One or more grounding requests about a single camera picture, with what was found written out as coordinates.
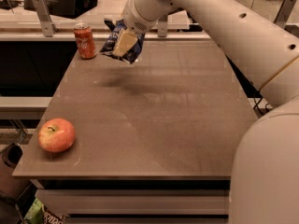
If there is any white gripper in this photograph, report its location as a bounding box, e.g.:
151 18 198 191
112 0 156 57

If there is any blue chip bag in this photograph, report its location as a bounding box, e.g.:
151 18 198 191
100 19 145 63

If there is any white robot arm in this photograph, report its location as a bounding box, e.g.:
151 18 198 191
117 0 299 224

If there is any red coke can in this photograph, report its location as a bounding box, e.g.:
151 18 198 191
74 23 96 59

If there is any green snack bag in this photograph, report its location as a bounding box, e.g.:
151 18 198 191
23 198 64 224

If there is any red apple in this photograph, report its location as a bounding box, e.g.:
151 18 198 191
37 119 75 153

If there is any dark bin at left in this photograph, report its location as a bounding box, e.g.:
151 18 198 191
0 144 31 200

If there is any middle metal glass bracket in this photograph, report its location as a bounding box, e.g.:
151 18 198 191
157 15 168 37

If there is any metal glass bracket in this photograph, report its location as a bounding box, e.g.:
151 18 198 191
157 15 168 37
31 0 56 37
274 0 297 29

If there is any left metal glass bracket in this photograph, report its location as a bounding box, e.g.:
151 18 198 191
31 0 56 37

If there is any black cable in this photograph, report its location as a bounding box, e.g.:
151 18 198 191
252 91 272 114

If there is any right metal glass bracket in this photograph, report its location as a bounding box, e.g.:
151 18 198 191
274 0 297 29

